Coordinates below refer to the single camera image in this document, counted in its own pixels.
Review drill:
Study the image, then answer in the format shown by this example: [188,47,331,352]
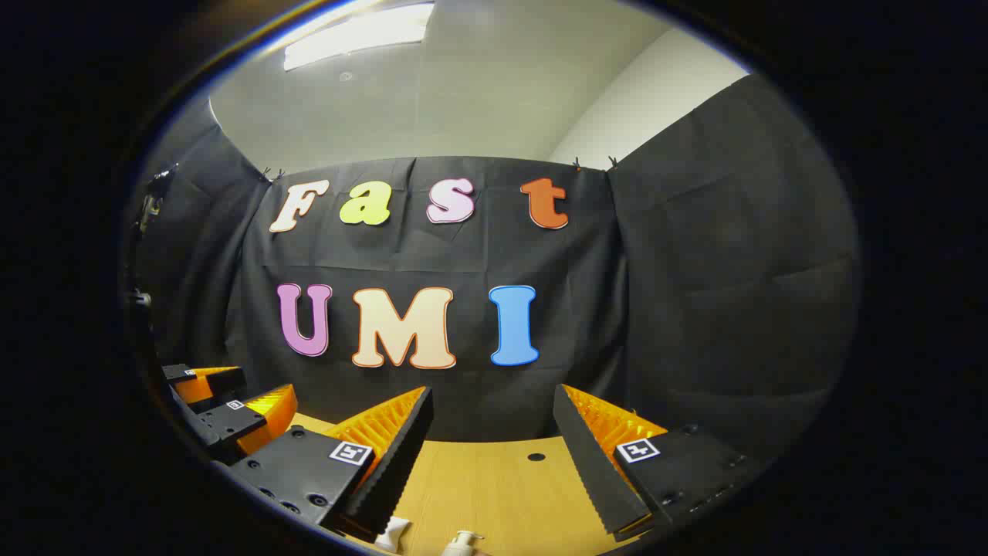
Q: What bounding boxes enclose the black backdrop cloth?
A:
[127,73,861,464]

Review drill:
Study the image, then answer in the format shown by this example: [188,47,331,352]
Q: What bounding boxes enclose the white pump bottle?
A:
[442,531,486,556]

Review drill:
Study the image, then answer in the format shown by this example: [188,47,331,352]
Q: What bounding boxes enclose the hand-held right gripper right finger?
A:
[553,384,769,541]

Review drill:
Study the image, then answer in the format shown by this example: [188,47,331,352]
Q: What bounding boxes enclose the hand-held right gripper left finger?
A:
[229,386,434,544]

